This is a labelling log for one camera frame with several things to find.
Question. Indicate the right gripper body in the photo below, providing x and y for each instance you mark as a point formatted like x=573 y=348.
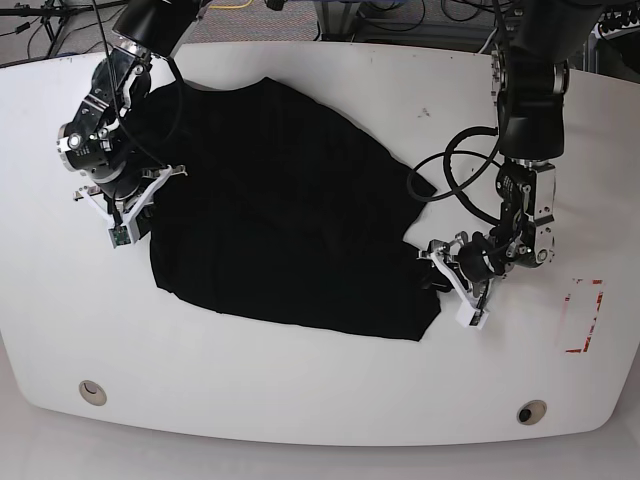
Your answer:
x=123 y=190

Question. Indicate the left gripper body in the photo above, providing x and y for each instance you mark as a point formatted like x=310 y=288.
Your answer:
x=468 y=265

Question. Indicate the black T-shirt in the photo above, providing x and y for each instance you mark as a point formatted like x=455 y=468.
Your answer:
x=289 y=213

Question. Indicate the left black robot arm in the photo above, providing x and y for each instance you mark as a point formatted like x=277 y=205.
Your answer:
x=532 y=44

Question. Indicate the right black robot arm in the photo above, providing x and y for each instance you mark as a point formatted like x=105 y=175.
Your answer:
x=98 y=134

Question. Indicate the red tape rectangle marking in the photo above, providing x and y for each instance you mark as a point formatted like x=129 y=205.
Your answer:
x=582 y=307

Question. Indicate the black tripod stand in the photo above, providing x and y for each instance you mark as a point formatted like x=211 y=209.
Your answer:
x=50 y=17

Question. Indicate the white power strip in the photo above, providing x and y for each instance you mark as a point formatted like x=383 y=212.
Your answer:
x=613 y=26

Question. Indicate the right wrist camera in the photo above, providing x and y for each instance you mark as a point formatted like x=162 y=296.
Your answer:
x=124 y=234

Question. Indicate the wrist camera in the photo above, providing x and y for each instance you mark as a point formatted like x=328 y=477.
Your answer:
x=124 y=234
x=469 y=316

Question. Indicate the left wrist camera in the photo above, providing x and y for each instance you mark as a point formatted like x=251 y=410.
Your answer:
x=469 y=316

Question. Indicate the right table cable grommet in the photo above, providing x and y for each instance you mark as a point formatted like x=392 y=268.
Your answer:
x=531 y=412

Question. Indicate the table cable grommet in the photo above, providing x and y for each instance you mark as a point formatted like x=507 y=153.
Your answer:
x=531 y=412
x=92 y=393

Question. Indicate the left table cable grommet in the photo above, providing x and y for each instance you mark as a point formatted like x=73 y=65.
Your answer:
x=92 y=393

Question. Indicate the aluminium frame post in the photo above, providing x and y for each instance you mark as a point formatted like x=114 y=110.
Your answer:
x=337 y=19

